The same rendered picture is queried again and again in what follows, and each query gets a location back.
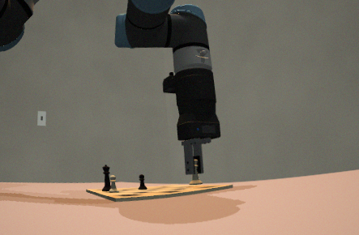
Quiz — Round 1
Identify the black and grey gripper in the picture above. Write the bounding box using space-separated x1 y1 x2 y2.
163 46 220 175

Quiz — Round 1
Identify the tan and dark brown chessboard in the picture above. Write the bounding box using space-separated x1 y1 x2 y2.
86 185 233 202

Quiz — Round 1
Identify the black pawn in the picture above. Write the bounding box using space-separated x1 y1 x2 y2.
138 174 147 190

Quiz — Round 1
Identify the black chess queen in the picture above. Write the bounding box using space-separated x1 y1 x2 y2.
102 165 111 191

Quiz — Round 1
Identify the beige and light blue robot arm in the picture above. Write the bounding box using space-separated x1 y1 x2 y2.
0 0 210 53

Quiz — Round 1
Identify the white pawn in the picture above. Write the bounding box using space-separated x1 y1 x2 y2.
109 175 119 193

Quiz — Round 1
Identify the white queen chess piece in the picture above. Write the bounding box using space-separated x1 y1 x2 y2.
190 160 203 186

